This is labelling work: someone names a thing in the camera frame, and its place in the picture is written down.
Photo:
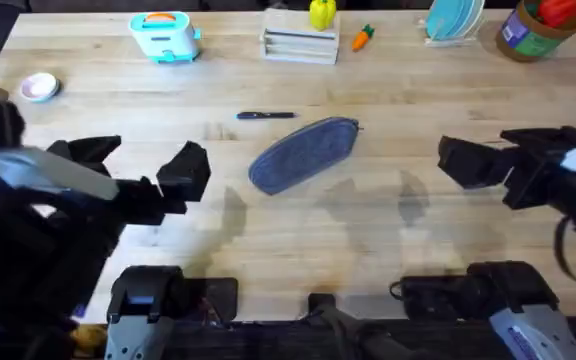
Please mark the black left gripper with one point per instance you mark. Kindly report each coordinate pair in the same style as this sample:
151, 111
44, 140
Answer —
145, 202

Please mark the black pen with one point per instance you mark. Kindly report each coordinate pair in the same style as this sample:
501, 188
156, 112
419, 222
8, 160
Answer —
265, 115

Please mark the orange toy carrot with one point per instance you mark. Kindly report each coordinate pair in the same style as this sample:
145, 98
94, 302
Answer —
361, 39

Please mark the turquoise toy toaster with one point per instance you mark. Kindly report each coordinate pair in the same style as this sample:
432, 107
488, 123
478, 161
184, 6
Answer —
165, 37

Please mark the yellow toy pepper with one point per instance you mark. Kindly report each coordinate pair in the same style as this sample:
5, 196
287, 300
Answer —
322, 14

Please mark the blue plates in clear rack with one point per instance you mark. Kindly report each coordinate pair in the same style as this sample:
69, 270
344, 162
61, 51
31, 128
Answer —
453, 20

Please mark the small white bowl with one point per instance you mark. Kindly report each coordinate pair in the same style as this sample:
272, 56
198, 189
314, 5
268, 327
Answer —
39, 86

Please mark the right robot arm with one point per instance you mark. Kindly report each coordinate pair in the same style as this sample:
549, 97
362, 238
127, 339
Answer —
518, 295

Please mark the black rail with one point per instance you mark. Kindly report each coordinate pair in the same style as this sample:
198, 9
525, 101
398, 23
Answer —
278, 342

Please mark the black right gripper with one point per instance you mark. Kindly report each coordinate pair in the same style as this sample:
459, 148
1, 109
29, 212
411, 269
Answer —
535, 180

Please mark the pale wooden slotted box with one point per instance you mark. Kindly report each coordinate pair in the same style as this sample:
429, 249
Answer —
300, 45

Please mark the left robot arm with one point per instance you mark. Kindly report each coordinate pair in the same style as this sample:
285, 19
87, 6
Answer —
18, 250

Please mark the blue-grey soft zip bag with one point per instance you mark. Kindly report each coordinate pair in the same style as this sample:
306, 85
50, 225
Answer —
303, 156

